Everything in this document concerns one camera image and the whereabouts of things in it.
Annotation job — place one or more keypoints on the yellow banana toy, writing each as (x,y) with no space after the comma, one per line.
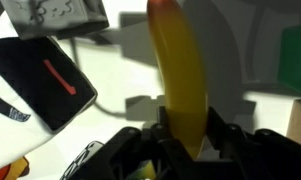
(182,74)

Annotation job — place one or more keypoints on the wooden tray frame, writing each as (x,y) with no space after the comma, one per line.
(294,126)

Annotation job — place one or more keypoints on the black white soft cube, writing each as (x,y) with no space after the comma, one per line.
(41,91)

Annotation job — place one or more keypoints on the grey cube block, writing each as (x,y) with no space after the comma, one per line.
(61,18)

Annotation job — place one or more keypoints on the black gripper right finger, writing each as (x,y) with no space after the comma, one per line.
(228,139)

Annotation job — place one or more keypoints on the blue number four soft cube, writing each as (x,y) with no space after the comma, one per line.
(89,150)

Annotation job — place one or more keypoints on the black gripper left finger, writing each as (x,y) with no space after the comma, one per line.
(161,138)

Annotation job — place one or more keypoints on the green cube block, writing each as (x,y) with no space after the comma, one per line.
(289,72)

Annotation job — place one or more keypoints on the green orange soft cube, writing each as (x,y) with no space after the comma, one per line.
(13,171)

